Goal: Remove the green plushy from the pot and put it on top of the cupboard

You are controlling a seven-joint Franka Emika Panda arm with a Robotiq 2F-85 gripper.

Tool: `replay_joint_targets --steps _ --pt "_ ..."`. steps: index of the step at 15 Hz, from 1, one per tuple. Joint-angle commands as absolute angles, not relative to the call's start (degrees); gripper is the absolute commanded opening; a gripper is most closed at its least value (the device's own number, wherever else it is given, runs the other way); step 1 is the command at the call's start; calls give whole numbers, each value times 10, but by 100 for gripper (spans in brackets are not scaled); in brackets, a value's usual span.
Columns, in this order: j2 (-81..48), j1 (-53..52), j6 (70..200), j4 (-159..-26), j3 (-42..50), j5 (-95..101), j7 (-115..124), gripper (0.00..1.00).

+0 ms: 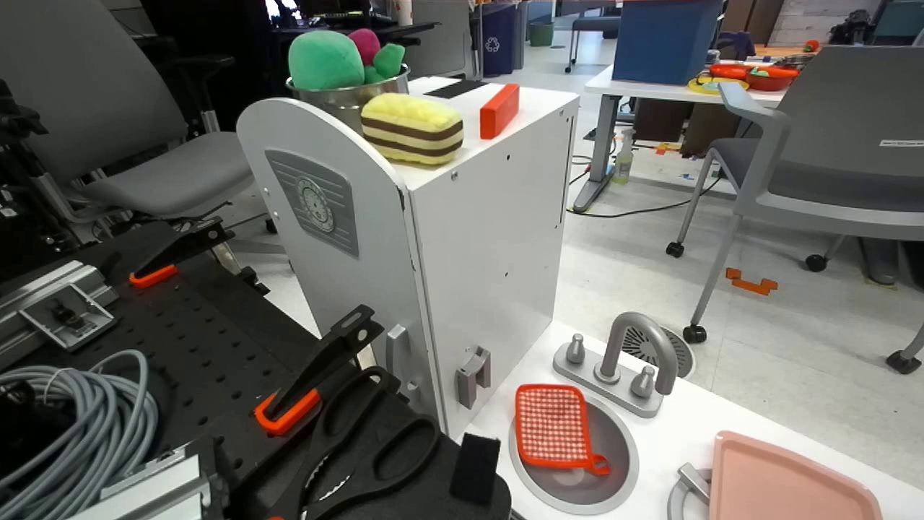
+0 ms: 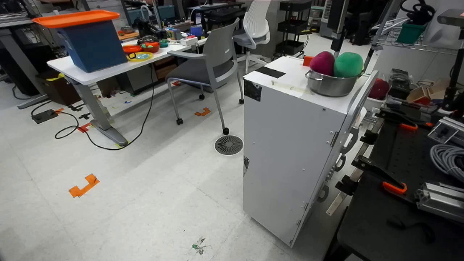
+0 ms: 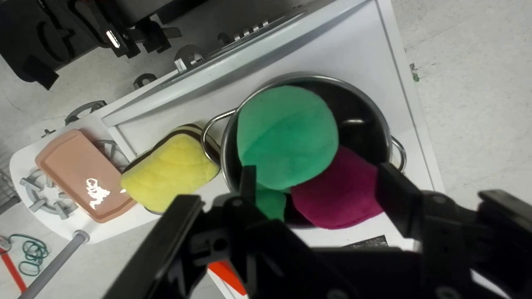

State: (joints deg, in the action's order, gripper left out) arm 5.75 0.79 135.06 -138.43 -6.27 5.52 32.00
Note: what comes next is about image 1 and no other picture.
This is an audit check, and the orange block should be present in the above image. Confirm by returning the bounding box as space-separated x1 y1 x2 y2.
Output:
479 83 521 141

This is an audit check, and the pink tray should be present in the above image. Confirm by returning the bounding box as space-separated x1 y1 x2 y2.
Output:
709 430 884 520

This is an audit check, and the large green plush toy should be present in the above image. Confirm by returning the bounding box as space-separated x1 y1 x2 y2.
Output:
288 30 366 92

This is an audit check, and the grey toy pan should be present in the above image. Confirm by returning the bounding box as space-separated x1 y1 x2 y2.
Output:
666 462 713 520

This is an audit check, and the coil of grey cable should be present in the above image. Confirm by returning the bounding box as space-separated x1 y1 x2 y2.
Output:
0 350 160 520

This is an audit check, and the white desk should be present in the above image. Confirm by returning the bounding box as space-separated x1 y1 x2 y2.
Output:
570 64 789 215

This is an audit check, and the grey chair on castors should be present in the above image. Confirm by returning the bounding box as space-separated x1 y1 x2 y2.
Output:
665 45 924 376

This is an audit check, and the orange tape piece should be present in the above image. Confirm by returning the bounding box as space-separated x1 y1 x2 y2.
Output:
725 266 780 297

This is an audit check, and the small green plush toy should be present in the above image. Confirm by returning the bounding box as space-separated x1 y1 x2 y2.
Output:
363 43 406 85

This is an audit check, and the grey door handle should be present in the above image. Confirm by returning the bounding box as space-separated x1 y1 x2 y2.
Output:
385 324 413 392
455 344 492 410

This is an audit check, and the black cable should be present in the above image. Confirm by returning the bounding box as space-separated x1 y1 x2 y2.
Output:
566 153 723 220

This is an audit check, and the black clamp with orange tips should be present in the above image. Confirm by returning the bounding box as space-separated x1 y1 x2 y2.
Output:
128 218 236 290
253 304 385 438

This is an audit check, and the blue recycling bin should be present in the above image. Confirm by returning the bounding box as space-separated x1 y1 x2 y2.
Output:
479 2 519 79

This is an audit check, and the grey toy sink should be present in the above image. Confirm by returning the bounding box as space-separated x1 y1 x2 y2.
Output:
508 394 640 516

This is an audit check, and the aluminium bracket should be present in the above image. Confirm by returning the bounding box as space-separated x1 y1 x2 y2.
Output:
0 260 121 365

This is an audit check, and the blue storage box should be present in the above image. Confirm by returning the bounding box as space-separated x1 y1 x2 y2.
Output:
611 0 724 87

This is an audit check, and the yellow plate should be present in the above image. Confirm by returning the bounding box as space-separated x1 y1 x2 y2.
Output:
687 75 751 95

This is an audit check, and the yellow brown striped plush toy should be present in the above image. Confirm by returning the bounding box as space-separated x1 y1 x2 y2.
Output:
360 92 465 168

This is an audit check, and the white toy kitchen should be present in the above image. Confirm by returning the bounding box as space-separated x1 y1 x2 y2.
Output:
237 75 924 520

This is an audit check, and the grey toy tap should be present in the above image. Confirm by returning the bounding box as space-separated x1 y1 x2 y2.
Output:
552 311 680 419

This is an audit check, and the orange bowl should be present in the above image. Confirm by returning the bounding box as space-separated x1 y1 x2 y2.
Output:
709 63 801 92

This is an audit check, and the metal pot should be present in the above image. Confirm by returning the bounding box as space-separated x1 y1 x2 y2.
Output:
286 64 411 136

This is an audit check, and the black patch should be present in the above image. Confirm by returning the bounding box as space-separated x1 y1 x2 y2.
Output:
423 79 489 100

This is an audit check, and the grey office chair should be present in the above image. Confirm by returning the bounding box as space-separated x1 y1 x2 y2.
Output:
0 0 279 239

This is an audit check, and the pink plush toy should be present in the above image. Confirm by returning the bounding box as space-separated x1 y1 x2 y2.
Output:
347 28 382 67

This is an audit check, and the grey toy burner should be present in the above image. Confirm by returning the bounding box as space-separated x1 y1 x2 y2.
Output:
621 324 696 381

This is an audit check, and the orange checkered pot holder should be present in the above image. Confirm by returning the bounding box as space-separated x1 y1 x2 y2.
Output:
514 383 612 477

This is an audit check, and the black foam block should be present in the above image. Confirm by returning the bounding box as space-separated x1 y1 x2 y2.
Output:
449 433 502 506

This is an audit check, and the spray bottle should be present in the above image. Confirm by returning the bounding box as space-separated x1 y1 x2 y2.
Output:
611 128 637 186

